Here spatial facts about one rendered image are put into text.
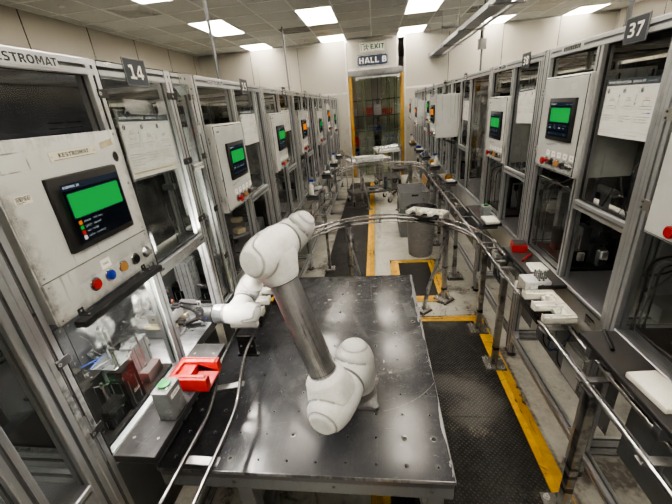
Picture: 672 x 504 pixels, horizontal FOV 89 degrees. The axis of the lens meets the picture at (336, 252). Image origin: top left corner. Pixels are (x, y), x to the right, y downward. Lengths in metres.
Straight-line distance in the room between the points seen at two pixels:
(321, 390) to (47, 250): 0.89
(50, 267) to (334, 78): 8.90
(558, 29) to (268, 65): 6.76
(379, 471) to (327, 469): 0.18
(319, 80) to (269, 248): 8.74
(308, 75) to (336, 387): 8.93
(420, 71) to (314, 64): 2.60
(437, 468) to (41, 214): 1.39
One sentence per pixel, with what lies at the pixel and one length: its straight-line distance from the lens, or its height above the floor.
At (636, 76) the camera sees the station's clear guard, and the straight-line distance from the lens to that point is 1.80.
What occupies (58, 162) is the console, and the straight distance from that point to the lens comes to 1.18.
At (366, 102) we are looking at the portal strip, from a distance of 9.60.
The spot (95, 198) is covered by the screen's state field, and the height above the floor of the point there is 1.65.
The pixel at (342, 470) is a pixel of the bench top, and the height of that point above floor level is 0.68.
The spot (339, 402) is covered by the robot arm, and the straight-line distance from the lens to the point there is 1.29.
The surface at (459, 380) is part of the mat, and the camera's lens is 2.71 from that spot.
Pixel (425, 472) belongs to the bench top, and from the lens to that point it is 1.41.
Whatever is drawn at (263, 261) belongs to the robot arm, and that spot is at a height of 1.43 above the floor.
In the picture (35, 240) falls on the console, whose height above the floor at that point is 1.60.
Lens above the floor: 1.84
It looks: 23 degrees down
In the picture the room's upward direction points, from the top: 5 degrees counter-clockwise
